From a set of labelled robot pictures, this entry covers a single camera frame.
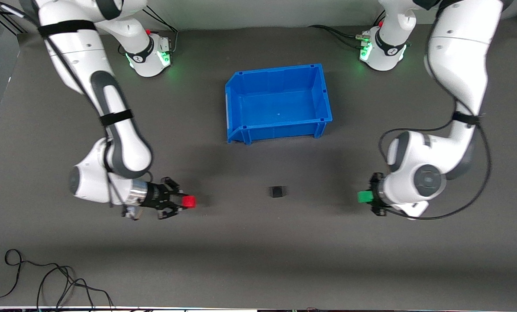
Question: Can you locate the blue plastic storage bin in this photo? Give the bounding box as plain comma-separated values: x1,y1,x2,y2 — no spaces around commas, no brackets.
225,63,333,145

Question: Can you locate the black rail strip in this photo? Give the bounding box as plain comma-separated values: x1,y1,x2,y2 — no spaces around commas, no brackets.
0,3,26,34

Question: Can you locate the dark grey table cover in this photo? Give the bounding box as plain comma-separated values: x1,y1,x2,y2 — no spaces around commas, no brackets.
0,16,517,310

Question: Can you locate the loose black floor cable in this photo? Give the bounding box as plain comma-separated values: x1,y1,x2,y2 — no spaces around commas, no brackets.
0,248,114,311

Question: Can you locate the black base cable bundle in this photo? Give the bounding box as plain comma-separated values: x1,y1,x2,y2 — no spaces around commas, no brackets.
308,10,385,49
142,5,179,55

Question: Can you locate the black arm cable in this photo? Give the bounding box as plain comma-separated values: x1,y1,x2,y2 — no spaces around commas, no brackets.
0,0,114,205
378,112,493,220

